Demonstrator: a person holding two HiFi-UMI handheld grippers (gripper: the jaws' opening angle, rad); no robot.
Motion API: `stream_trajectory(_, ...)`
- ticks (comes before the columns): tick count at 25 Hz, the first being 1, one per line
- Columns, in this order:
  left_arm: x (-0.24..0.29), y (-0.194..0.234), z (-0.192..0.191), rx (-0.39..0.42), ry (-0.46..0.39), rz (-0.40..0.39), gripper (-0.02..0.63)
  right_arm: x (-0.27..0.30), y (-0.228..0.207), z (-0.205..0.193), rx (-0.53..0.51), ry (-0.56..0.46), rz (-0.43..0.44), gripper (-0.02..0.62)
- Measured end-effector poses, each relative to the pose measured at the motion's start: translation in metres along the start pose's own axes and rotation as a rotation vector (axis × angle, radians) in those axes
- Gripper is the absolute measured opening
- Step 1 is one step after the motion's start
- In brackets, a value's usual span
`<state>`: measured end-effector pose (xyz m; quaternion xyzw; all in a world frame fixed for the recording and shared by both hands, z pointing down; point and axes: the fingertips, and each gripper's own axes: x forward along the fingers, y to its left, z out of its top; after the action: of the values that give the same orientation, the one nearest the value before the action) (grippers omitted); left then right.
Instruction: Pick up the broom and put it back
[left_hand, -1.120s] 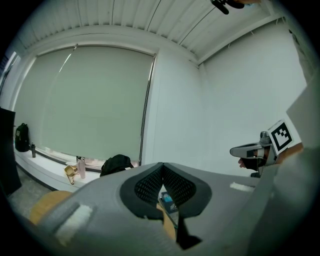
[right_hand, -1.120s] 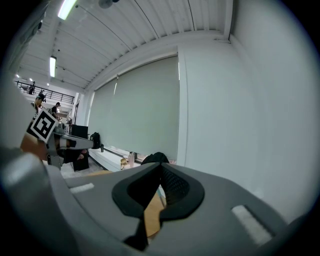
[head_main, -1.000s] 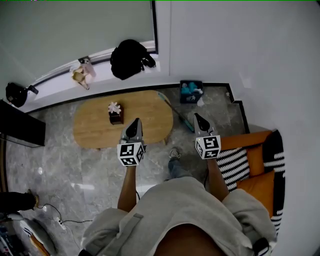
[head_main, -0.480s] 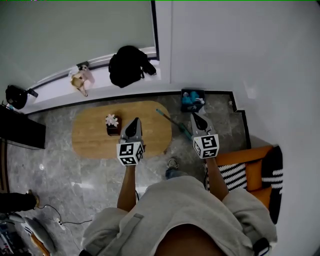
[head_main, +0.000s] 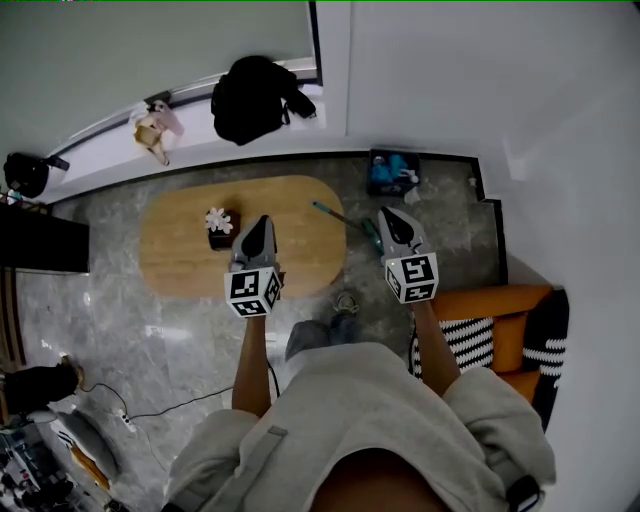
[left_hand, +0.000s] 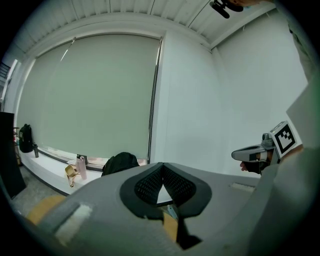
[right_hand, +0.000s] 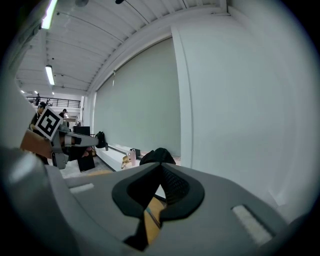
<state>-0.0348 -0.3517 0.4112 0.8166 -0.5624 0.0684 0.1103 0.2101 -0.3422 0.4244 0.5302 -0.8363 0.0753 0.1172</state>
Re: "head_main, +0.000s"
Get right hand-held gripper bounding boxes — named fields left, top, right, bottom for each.
left=378, top=207, right=440, bottom=305

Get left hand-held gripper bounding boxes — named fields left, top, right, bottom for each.
left=224, top=215, right=285, bottom=319

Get teal handled broom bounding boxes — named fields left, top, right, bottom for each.
left=312, top=200, right=386, bottom=256

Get person's right forearm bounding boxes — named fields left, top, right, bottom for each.
left=412, top=297, right=462, bottom=396

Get person's left forearm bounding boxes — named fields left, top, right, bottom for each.
left=230, top=312, right=274, bottom=419

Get brown wooden organiser box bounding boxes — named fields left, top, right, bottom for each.
left=207, top=209, right=242, bottom=251

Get white artificial flower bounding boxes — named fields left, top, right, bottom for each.
left=205, top=207, right=234, bottom=234

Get black plastic crate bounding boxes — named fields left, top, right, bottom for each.
left=367, top=148, right=422, bottom=197

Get blue bottles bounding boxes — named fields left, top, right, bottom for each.
left=372, top=154, right=416, bottom=184

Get oval wooden coffee table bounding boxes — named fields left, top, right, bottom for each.
left=138, top=174, right=347, bottom=300

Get person's grey trousers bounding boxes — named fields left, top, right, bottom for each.
left=284, top=314, right=362, bottom=362

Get white window bench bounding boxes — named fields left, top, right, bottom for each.
left=42, top=82, right=329, bottom=204

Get black white striped cushion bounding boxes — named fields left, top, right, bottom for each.
left=409, top=317, right=496, bottom=377

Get pink tumbler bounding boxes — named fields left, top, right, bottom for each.
left=152, top=99, right=186, bottom=137

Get orange armchair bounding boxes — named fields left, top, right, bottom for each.
left=432, top=283, right=554, bottom=416

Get person's grey shirt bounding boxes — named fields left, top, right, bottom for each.
left=164, top=342, right=557, bottom=512

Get black glass door fridge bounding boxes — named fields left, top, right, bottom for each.
left=0, top=202, right=91, bottom=274

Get grey-green roller blind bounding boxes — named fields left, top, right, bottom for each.
left=0, top=1, right=314, bottom=151

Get black backpack with tan patch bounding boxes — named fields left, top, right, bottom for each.
left=3, top=152, right=51, bottom=200

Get person's head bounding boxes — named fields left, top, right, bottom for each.
left=309, top=447, right=449, bottom=512

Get grey pillow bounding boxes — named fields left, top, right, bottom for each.
left=52, top=409, right=121, bottom=476

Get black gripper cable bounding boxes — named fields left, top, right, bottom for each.
left=264, top=359, right=281, bottom=402

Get black floor cable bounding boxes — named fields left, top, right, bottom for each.
left=79, top=382, right=236, bottom=420

